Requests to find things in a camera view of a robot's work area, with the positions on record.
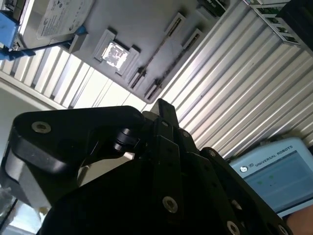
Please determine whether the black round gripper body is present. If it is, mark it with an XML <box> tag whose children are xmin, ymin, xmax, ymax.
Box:
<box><xmin>39</xmin><ymin>156</ymin><xmax>221</xmax><ymax>235</ymax></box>

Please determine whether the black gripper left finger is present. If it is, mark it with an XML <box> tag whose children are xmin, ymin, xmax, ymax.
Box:
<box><xmin>4</xmin><ymin>99</ymin><xmax>184</xmax><ymax>228</ymax></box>

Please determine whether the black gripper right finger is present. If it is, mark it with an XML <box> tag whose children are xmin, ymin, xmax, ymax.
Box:
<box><xmin>175</xmin><ymin>124</ymin><xmax>291</xmax><ymax>235</ymax></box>

